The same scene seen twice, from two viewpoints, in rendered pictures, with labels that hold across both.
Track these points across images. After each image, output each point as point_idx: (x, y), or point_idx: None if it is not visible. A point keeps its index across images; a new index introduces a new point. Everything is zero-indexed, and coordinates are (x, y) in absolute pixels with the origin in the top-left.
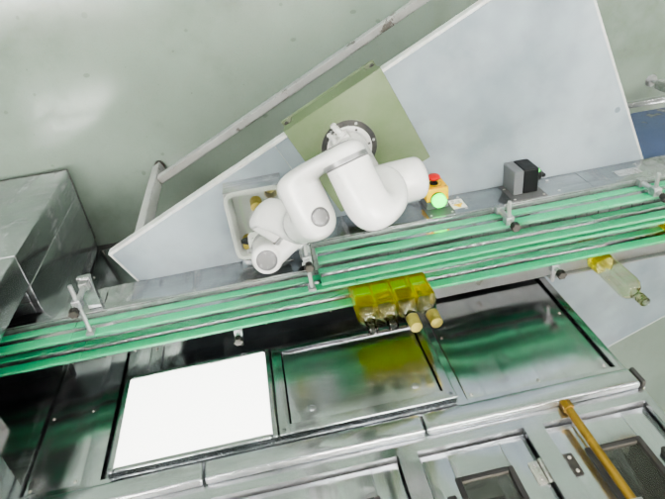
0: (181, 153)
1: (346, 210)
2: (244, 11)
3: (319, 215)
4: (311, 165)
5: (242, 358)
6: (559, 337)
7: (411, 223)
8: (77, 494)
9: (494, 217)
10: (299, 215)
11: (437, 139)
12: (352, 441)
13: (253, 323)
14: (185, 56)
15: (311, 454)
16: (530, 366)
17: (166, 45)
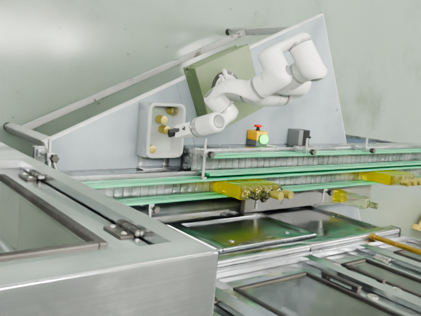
0: (28, 120)
1: (306, 65)
2: (101, 26)
3: (288, 69)
4: (287, 40)
5: None
6: (342, 222)
7: (252, 148)
8: None
9: (295, 152)
10: (279, 66)
11: None
12: (272, 249)
13: (163, 200)
14: (53, 46)
15: (252, 254)
16: (339, 231)
17: (42, 34)
